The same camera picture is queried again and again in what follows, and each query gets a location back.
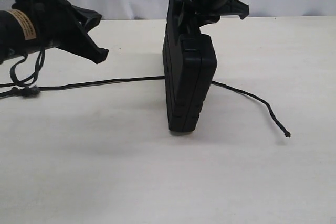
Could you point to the black plastic carrying case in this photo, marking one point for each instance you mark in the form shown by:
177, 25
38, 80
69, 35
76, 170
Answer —
189, 62

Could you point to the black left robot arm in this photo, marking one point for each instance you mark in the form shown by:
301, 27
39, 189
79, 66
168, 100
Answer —
7, 23

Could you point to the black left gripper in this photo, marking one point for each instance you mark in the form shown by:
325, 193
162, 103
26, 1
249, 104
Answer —
56, 24

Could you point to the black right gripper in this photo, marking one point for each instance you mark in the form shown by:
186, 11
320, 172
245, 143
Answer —
218, 1

